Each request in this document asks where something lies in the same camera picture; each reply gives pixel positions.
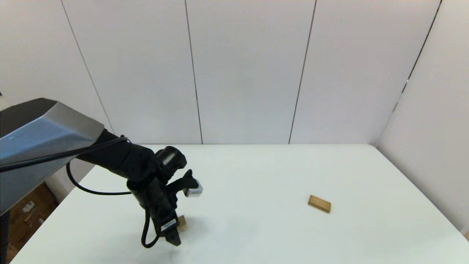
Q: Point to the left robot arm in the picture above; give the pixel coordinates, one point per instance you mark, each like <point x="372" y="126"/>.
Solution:
<point x="36" y="139"/>

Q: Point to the brown cardboard box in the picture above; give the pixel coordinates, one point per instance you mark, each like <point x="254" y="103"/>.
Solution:
<point x="14" y="252"/>
<point x="27" y="208"/>
<point x="34" y="225"/>

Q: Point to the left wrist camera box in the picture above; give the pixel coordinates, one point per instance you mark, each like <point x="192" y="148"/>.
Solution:
<point x="193" y="189"/>

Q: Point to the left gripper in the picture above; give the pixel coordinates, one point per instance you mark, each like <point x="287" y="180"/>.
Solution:
<point x="163" y="214"/>

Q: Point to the arched wooden block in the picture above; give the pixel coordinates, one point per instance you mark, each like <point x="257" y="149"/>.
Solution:
<point x="183" y="223"/>

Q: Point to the rectangular wooden block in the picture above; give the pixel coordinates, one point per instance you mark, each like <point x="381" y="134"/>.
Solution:
<point x="319" y="204"/>

